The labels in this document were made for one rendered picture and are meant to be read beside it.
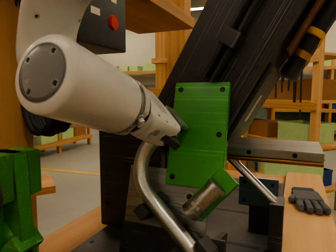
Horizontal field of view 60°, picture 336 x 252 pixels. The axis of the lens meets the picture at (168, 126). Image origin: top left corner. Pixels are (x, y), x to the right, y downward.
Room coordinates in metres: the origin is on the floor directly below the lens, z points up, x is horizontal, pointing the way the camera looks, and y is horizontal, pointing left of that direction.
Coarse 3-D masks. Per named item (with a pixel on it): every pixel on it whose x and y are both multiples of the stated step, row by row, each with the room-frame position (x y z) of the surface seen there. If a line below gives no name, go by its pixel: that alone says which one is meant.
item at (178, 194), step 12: (132, 168) 0.62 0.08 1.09; (156, 168) 0.60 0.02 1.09; (132, 180) 0.62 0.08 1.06; (156, 180) 0.59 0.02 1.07; (132, 192) 0.61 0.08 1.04; (156, 192) 0.58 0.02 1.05; (168, 192) 0.57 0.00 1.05; (180, 192) 0.57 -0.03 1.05; (192, 192) 0.56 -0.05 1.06; (132, 204) 0.60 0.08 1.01; (168, 204) 0.57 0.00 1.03; (180, 204) 0.56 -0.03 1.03; (132, 216) 0.59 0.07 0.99; (180, 216) 0.55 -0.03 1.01; (192, 228) 0.54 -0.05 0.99; (204, 228) 0.53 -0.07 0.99
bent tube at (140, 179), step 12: (168, 108) 0.56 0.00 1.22; (180, 120) 0.58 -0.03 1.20; (144, 144) 0.57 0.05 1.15; (144, 156) 0.57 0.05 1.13; (144, 168) 0.56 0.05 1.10; (144, 180) 0.55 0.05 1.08; (144, 192) 0.54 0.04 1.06; (156, 204) 0.53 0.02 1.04; (156, 216) 0.52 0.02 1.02; (168, 216) 0.51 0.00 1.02; (168, 228) 0.50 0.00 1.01; (180, 228) 0.50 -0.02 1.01; (180, 240) 0.49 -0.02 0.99; (192, 240) 0.49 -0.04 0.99
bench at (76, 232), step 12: (84, 216) 0.85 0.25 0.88; (96, 216) 0.85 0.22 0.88; (60, 228) 0.77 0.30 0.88; (72, 228) 0.77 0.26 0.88; (84, 228) 0.77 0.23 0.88; (96, 228) 0.77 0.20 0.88; (48, 240) 0.70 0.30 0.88; (60, 240) 0.70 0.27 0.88; (72, 240) 0.70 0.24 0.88; (84, 240) 0.70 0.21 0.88
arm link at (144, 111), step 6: (138, 84) 0.40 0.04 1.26; (144, 90) 0.41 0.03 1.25; (144, 96) 0.40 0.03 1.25; (144, 102) 0.39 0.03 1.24; (144, 108) 0.39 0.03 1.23; (138, 114) 0.38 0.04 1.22; (144, 114) 0.40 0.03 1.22; (138, 120) 0.39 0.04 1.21; (144, 120) 0.39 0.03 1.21; (132, 126) 0.40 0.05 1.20; (138, 126) 0.40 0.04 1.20; (108, 132) 0.41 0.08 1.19; (114, 132) 0.39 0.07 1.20; (120, 132) 0.40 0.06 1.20; (126, 132) 0.41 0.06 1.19
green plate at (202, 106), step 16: (176, 96) 0.61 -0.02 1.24; (192, 96) 0.59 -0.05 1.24; (208, 96) 0.58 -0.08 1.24; (224, 96) 0.57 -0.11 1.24; (192, 112) 0.58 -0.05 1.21; (208, 112) 0.57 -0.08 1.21; (224, 112) 0.56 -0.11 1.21; (192, 128) 0.57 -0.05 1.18; (208, 128) 0.56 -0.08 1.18; (224, 128) 0.55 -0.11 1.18; (192, 144) 0.57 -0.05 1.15; (208, 144) 0.55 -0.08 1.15; (224, 144) 0.54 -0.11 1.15; (176, 160) 0.57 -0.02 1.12; (192, 160) 0.56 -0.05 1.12; (208, 160) 0.54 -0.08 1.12; (224, 160) 0.54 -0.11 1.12; (176, 176) 0.56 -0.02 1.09; (192, 176) 0.55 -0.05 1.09; (208, 176) 0.54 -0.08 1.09
